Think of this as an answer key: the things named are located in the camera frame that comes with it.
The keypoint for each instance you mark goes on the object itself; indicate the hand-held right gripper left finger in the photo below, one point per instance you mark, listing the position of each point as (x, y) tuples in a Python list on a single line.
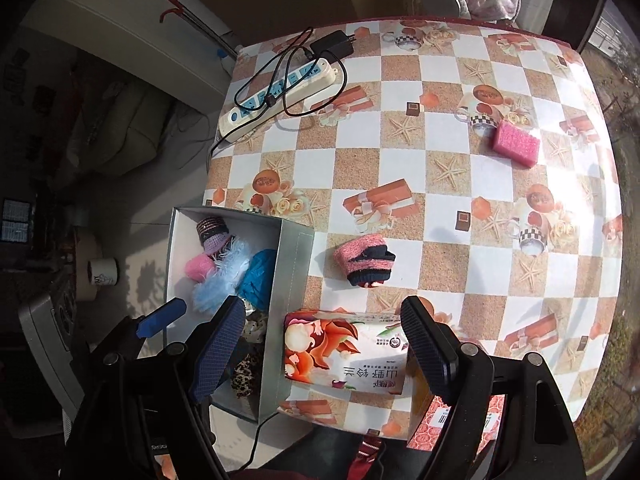
[(220, 350)]

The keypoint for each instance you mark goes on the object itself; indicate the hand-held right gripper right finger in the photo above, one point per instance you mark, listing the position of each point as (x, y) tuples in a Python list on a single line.
[(430, 345)]

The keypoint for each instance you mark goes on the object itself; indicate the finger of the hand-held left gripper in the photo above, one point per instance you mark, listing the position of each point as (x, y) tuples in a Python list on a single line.
[(160, 317)]

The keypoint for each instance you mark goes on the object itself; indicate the leopard print scrunchie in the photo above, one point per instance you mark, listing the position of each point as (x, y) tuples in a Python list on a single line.
[(246, 377)]

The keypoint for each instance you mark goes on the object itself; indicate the white polka-dot satin scrunchie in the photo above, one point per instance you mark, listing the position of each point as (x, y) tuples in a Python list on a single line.
[(256, 326)]

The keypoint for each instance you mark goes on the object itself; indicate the small pink sponge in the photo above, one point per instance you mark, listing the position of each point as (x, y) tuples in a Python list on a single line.
[(199, 266)]

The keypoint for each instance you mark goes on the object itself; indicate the light blue fluffy scrunchie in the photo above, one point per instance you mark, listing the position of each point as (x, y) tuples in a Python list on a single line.
[(222, 275)]

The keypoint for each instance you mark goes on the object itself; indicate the grey cardboard box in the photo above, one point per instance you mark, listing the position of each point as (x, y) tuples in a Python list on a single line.
[(287, 310)]

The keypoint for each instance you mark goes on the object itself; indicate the teal blue yarn ball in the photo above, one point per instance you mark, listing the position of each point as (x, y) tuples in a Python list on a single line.
[(257, 275)]

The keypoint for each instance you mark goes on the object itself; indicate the orange floral tissue pack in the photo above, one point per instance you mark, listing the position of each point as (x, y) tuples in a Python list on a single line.
[(340, 355)]

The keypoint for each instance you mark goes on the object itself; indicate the pink and black sock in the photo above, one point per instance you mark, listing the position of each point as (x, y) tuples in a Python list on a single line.
[(365, 260)]

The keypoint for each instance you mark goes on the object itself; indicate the large pink sponge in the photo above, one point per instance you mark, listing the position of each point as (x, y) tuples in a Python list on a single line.
[(517, 144)]

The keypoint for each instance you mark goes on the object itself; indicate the white cup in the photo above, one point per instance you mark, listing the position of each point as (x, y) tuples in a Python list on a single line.
[(102, 271)]

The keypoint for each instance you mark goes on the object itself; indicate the red yellow patterned box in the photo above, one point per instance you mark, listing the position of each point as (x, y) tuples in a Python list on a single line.
[(475, 412)]

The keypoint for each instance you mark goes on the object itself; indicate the grey heater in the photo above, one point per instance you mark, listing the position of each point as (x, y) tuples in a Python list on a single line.
[(42, 340)]

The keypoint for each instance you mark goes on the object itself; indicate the checkered printed tablecloth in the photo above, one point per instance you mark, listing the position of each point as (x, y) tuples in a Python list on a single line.
[(425, 200)]

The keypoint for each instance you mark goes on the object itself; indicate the beige armchair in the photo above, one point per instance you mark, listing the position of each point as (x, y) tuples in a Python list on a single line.
[(120, 127)]

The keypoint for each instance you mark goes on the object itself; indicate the cream power strip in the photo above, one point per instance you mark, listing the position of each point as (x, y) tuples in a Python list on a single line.
[(280, 95)]

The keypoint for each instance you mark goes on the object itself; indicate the red hooked rod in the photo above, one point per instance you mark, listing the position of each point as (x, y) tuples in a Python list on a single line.
[(195, 17)]

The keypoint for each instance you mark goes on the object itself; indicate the black charger adapter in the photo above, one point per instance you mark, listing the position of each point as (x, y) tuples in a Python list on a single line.
[(332, 44)]

